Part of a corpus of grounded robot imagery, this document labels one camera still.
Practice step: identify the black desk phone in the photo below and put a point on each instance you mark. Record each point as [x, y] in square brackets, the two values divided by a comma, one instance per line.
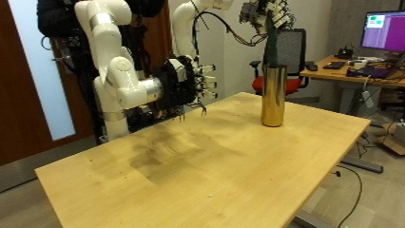
[345, 53]

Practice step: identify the grey table foot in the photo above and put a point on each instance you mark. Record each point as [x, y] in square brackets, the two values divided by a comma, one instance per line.
[363, 164]

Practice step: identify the black mesh chair, red seat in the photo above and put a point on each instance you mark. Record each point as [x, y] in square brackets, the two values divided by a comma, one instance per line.
[291, 47]

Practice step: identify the white power strip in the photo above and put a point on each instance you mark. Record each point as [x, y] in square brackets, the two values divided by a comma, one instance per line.
[368, 98]

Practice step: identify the black computer mouse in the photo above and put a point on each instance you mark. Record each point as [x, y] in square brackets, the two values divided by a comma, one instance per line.
[312, 67]

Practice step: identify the wooden office desk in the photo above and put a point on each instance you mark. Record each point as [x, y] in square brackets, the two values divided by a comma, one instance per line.
[333, 74]

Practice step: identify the black keyboard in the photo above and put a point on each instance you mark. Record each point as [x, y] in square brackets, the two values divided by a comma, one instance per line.
[335, 65]

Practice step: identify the tall gold cylinder vase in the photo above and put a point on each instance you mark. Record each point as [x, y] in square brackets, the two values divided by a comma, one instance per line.
[274, 95]

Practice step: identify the computer monitor with purple screen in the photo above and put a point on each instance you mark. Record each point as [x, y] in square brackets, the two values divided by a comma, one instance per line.
[385, 31]

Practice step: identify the cardboard box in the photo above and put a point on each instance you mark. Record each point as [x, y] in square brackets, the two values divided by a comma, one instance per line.
[395, 141]

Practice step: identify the person in black clothes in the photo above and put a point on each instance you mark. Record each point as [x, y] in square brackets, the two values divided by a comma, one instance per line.
[59, 19]

